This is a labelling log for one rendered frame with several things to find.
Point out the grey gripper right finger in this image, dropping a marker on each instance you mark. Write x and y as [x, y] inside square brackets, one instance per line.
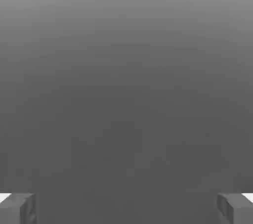
[237, 210]

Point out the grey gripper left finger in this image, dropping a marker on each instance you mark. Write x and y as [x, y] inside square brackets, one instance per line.
[15, 210]

